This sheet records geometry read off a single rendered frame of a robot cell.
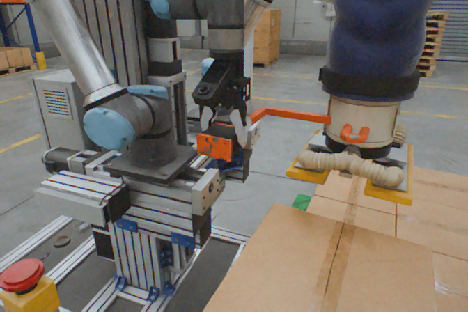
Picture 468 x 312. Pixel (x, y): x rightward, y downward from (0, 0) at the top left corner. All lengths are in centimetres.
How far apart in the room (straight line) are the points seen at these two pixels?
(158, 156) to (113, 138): 20
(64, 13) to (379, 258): 92
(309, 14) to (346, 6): 975
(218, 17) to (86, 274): 155
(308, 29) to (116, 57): 960
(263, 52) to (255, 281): 755
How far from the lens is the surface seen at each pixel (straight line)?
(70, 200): 107
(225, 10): 64
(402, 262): 86
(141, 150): 97
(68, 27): 86
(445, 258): 161
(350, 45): 79
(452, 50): 1071
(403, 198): 81
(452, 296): 146
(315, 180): 82
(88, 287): 185
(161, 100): 93
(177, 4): 68
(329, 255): 82
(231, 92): 66
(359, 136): 77
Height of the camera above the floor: 149
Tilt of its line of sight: 23 degrees down
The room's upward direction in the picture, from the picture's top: straight up
